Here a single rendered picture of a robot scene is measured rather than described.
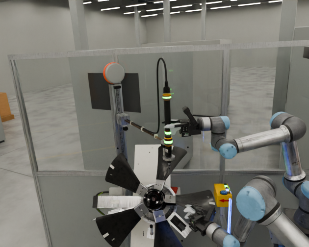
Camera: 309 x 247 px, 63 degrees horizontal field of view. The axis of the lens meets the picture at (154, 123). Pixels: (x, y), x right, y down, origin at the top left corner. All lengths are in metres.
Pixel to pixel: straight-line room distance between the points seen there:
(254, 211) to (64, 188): 1.89
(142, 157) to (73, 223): 1.20
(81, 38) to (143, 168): 5.85
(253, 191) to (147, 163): 0.95
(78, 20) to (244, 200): 6.75
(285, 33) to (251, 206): 4.55
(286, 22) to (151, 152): 4.10
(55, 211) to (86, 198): 0.36
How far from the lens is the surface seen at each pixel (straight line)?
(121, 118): 1.86
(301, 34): 3.71
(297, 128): 1.45
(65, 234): 2.89
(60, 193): 2.63
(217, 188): 1.90
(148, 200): 1.51
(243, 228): 1.36
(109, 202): 1.72
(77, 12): 7.37
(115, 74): 1.92
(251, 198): 1.06
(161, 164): 1.62
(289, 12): 5.40
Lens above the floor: 2.06
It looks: 17 degrees down
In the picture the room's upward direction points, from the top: 3 degrees counter-clockwise
